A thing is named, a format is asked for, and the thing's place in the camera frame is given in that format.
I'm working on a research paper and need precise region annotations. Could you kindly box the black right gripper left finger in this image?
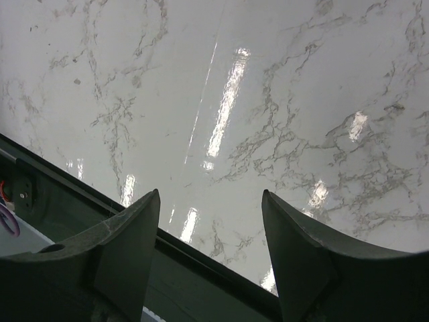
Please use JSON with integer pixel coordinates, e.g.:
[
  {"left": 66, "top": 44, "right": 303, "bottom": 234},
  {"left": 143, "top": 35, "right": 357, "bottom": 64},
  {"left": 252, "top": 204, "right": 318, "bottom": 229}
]
[{"left": 1, "top": 190, "right": 160, "bottom": 321}]

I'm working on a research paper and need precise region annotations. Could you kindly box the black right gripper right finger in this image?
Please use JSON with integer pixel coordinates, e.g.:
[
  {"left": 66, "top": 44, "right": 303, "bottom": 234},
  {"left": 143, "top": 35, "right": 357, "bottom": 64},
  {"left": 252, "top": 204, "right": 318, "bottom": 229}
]
[{"left": 261, "top": 191, "right": 428, "bottom": 321}]

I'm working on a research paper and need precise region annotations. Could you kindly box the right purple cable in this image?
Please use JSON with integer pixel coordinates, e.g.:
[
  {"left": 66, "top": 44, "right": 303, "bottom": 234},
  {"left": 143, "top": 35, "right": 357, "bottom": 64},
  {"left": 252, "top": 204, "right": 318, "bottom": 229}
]
[{"left": 0, "top": 201, "right": 21, "bottom": 237}]

